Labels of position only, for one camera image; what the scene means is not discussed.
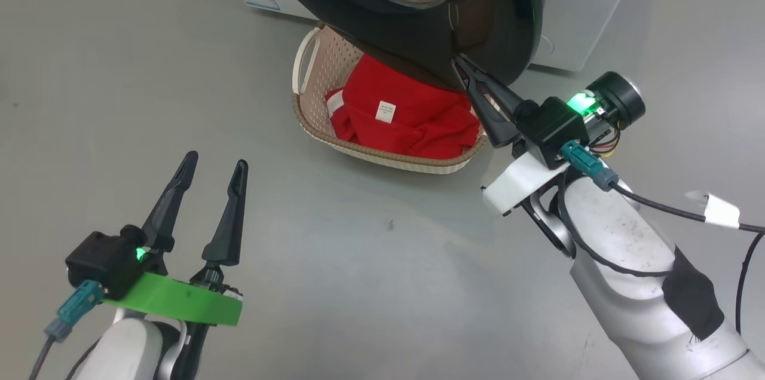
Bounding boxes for black round glass washer door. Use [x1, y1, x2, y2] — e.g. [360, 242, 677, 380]
[248, 0, 544, 91]

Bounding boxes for red garment with white tag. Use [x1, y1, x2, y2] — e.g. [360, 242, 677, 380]
[326, 54, 482, 148]

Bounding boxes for white washing machine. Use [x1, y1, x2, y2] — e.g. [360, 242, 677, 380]
[209, 0, 649, 73]

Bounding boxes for red white striped jersey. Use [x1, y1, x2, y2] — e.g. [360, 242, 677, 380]
[335, 123, 481, 160]

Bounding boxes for cream perforated laundry basket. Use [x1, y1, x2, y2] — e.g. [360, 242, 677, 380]
[292, 24, 489, 175]

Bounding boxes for left arm cable teal plug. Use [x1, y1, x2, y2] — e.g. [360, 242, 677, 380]
[29, 280, 104, 380]

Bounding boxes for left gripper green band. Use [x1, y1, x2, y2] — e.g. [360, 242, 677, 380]
[65, 151, 249, 327]

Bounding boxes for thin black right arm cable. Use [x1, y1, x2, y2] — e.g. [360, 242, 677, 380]
[556, 171, 677, 278]

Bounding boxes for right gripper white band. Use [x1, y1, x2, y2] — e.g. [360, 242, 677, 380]
[452, 53, 646, 217]

